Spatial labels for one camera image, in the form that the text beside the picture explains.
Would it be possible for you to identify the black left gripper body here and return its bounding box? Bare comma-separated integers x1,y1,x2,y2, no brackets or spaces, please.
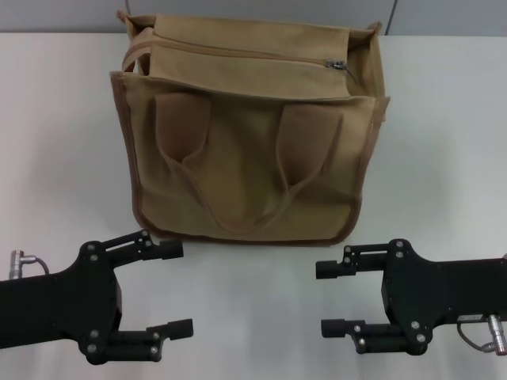
0,241,124,363

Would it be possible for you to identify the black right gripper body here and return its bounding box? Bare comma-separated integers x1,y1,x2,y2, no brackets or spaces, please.
379,237,507,356

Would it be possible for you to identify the khaki canvas food bag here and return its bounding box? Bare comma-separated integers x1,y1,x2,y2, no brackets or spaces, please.
109,10,391,247

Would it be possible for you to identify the metal zipper pull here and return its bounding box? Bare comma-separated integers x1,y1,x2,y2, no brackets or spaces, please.
324,57,360,86

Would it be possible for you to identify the silver connector with grey cable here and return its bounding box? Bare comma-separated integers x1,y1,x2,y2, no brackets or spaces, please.
8,248,51,280
456,313,507,353

